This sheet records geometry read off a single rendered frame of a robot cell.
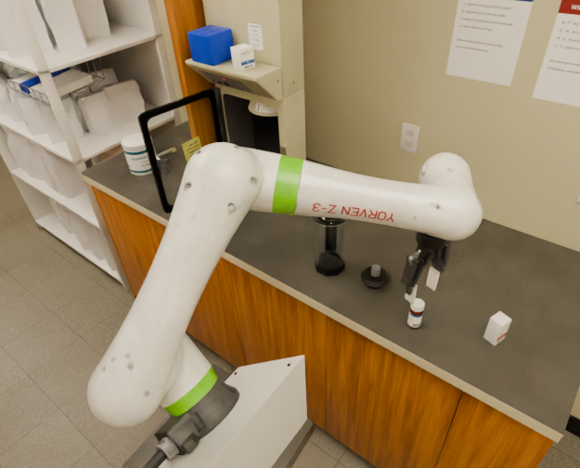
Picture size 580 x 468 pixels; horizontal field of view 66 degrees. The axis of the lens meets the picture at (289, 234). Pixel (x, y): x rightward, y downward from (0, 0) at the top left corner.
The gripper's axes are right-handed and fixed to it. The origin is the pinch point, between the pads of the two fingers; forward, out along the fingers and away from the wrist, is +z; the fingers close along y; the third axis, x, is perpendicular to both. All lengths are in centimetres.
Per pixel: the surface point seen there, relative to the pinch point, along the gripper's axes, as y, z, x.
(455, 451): -1, 54, 24
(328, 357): 14, 45, -21
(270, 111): 0, -24, -75
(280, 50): 0, -47, -66
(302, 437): 45.8, 14.9, 9.3
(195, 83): 16, -31, -99
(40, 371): 115, 110, -137
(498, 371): -6.0, 14.9, 24.1
